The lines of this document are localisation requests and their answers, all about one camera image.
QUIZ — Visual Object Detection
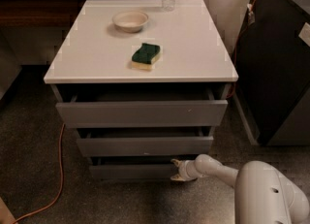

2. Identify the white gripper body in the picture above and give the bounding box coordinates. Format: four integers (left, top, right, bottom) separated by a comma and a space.
178, 160, 198, 180

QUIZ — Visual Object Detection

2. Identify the grey bottom drawer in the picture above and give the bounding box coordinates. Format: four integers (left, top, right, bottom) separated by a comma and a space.
89, 155, 205, 180

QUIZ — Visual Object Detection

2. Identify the grey drawer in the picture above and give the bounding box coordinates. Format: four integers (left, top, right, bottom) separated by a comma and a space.
89, 155, 205, 180
56, 100, 228, 128
77, 127, 213, 157

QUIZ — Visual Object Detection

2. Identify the green and yellow sponge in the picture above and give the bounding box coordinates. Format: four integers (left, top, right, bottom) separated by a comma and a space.
132, 43, 161, 70

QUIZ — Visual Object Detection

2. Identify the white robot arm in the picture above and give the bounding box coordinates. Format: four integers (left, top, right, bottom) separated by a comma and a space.
171, 154, 309, 224

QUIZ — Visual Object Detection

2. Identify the white top drawer cabinet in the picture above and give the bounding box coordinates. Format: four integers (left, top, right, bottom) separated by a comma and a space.
45, 0, 238, 167

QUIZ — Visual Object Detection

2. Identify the grey middle drawer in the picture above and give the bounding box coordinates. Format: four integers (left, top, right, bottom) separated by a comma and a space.
77, 127, 213, 157

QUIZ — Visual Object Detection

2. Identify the grey top drawer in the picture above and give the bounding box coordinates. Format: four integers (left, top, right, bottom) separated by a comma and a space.
56, 100, 228, 128

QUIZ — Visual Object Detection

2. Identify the white paper bowl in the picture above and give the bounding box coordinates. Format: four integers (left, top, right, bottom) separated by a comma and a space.
112, 11, 149, 33

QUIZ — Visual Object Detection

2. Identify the dark wooden bench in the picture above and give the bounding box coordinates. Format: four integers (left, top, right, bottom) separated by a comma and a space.
0, 0, 202, 28

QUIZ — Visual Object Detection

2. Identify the orange cable on floor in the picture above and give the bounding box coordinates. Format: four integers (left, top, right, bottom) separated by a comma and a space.
11, 123, 66, 224

